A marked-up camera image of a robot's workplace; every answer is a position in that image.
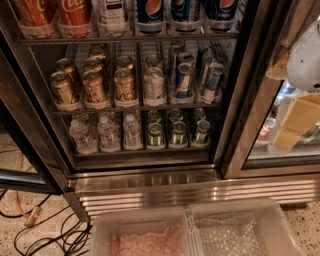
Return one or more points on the clear plastic bin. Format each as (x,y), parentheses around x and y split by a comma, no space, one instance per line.
(254,227)
(153,232)

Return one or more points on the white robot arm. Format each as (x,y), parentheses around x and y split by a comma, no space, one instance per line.
(303,69)

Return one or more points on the water bottle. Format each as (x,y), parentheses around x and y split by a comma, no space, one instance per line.
(84,140)
(132,132)
(109,135)

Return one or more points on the right pepsi can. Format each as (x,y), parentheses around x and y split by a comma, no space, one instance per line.
(220,10)

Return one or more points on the right water bottle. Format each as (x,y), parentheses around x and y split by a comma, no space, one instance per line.
(132,132)

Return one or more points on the coca cola can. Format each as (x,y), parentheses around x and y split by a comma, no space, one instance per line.
(35,13)
(73,12)

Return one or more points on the left water bottle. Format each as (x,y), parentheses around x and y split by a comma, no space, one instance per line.
(84,140)

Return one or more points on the right coca cola can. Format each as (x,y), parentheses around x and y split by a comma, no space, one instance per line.
(73,12)

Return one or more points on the gold can front right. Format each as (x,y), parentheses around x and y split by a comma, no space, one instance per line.
(124,82)

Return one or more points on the open glass fridge door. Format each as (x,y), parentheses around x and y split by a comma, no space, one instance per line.
(21,122)

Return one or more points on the gold can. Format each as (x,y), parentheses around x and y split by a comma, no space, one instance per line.
(124,82)
(93,83)
(63,88)

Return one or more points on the gold can front left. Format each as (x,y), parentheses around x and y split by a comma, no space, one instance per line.
(63,88)

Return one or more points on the right clear plastic bin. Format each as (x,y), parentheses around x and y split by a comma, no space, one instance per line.
(254,227)

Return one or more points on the middle water bottle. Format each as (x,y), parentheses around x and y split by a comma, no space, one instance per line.
(109,135)

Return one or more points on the left clear plastic bin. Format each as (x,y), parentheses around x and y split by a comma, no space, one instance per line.
(153,232)

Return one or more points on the gold can front middle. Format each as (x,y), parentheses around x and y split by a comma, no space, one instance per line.
(93,83)

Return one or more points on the pepsi can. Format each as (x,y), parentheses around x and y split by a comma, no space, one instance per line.
(220,10)
(185,10)
(149,11)

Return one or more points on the middle green can front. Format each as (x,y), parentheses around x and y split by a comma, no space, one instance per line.
(178,135)

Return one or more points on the red can behind glass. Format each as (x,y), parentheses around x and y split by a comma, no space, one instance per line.
(266,129)

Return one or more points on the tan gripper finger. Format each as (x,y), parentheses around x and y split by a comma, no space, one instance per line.
(302,114)
(285,139)

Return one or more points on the fridge steel base grille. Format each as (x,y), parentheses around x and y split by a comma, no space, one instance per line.
(93,194)

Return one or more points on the silver white can front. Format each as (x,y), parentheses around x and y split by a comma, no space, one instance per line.
(153,83)

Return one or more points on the left green can front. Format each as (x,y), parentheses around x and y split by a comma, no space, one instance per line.
(155,137)

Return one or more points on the left pepsi can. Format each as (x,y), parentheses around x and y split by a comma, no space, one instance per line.
(149,11)

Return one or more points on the right green can front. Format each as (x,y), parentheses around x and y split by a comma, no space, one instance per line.
(201,134)

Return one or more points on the green can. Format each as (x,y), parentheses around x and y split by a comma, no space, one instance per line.
(155,137)
(201,134)
(178,135)

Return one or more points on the redbull can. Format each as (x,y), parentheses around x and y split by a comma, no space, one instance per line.
(185,57)
(207,60)
(213,80)
(183,80)

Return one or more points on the left coca cola can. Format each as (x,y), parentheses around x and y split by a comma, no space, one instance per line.
(35,13)

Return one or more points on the white label bottle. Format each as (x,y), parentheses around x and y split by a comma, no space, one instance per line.
(114,17)

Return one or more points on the middle pepsi can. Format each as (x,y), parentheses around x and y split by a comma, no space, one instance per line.
(185,10)

